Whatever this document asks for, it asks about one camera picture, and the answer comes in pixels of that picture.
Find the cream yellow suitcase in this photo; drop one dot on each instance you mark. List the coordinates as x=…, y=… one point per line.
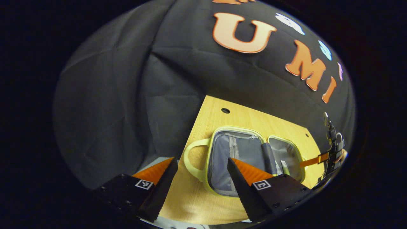
x=241, y=149

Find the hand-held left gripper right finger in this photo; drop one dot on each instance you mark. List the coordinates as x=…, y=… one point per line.
x=241, y=190

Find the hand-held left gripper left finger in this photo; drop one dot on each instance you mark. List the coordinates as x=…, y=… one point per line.
x=162, y=190

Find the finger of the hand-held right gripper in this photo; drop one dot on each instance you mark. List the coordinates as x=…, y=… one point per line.
x=313, y=160

